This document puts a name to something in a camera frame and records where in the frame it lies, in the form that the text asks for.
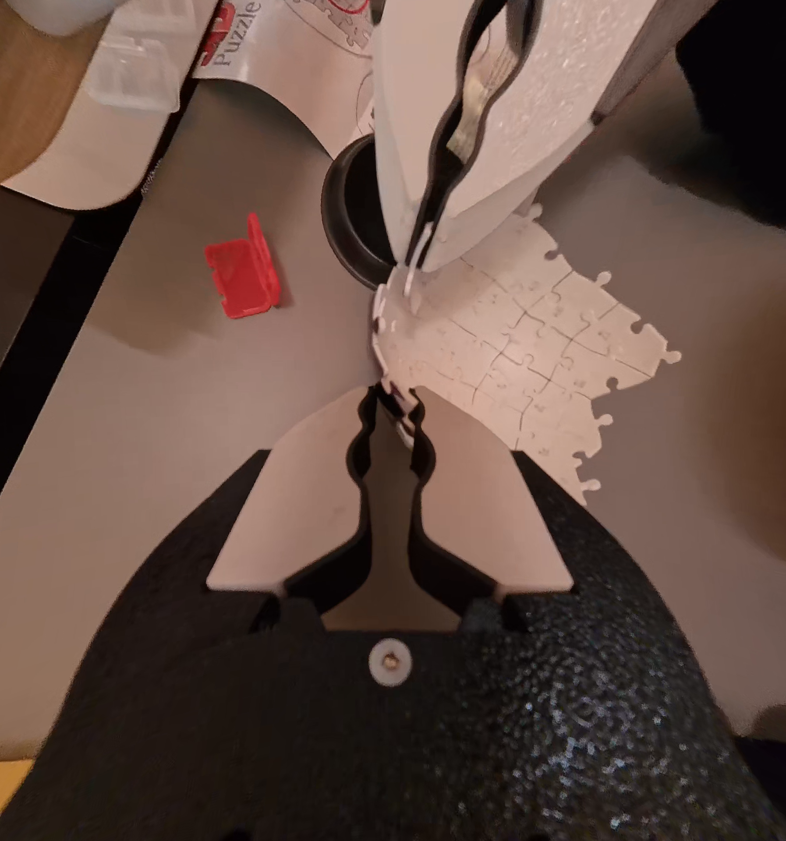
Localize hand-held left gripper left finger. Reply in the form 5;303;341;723
205;386;375;592

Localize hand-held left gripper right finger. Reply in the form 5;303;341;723
407;386;575;594

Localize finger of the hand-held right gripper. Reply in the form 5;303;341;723
418;0;671;273
368;0;487;267

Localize partly built puzzle ball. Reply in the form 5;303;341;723
368;204;683;507

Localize puzzle instruction leaflet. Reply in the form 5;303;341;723
192;0;377;159

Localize black round ball stand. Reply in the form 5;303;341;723
321;134;400;290

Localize person's black clothing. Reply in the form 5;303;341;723
674;0;786;239

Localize red plastic case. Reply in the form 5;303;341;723
204;212;282;321

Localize clear plastic packaging tray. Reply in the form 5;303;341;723
2;66;193;211

